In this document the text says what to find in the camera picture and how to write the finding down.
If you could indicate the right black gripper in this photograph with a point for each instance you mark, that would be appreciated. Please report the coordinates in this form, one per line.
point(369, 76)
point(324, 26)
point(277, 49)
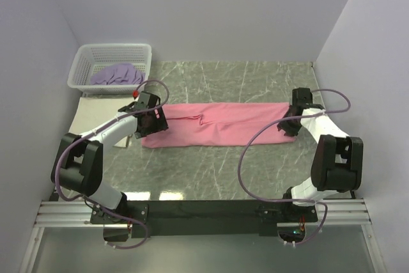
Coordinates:
point(291, 132)

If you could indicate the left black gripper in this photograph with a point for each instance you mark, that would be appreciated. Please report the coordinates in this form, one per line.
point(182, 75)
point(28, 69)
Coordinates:
point(160, 124)

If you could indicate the pink t shirt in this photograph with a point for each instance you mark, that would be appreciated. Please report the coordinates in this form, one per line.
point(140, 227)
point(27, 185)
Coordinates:
point(214, 124)

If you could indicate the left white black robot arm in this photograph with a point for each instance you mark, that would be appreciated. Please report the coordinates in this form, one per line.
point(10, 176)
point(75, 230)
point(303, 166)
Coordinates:
point(78, 168)

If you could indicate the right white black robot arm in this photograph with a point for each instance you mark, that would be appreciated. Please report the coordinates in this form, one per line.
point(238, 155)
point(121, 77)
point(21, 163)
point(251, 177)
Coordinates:
point(337, 162)

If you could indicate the purple t shirt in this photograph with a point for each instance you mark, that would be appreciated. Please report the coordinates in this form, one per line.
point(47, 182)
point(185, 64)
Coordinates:
point(118, 74)

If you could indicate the folded cream cloth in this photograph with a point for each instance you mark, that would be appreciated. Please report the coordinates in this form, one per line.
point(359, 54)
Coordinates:
point(93, 113)

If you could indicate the white plastic laundry basket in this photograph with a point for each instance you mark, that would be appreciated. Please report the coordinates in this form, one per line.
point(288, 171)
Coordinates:
point(92, 58)

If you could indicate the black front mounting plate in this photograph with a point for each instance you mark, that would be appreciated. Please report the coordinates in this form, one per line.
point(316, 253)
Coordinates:
point(217, 217)

